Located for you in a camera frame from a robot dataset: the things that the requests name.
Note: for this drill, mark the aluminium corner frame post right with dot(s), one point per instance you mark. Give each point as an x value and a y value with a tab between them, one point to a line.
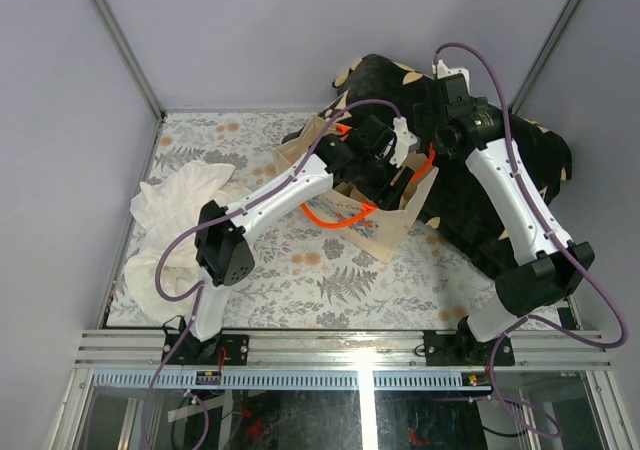
551	43

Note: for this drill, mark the black plush flower pillow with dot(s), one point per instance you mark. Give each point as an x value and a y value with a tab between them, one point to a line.
467	218

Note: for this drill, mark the aluminium front rail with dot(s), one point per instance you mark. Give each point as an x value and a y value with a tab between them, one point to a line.
531	350

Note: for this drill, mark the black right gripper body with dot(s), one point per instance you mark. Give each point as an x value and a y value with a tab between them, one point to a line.
424	120

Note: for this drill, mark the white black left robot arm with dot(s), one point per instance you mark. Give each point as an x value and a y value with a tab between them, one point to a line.
223	244

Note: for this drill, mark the aluminium corner frame post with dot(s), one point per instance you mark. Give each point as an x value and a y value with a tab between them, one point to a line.
127	56
551	43

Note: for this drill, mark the floral patterned table cloth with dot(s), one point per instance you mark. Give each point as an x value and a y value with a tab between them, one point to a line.
307	277

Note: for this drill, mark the grey slotted cable duct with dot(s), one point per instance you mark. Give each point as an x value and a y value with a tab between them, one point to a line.
292	380

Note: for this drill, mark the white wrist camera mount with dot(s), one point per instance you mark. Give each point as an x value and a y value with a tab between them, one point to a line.
406	141
441	70

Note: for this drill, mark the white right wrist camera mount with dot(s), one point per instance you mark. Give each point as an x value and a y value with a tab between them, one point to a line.
441	70

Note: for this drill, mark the aluminium corner frame post left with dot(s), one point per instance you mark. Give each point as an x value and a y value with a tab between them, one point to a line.
127	56

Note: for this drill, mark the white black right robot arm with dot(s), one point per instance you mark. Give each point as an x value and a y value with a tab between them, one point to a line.
549	264

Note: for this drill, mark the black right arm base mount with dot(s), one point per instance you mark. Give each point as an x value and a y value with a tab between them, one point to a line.
455	349

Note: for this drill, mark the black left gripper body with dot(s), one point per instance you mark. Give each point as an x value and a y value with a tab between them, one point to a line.
375	175

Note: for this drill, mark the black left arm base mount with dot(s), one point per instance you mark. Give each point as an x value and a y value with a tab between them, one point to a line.
223	349

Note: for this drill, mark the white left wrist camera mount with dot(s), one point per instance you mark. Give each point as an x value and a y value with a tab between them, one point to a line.
406	141

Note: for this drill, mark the white crumpled cloth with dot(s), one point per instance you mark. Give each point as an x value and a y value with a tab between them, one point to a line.
164	211

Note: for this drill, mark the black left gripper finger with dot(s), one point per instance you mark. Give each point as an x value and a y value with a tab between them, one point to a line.
391	195
404	175

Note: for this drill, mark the beige canvas tote bag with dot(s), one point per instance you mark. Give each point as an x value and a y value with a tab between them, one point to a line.
348	213

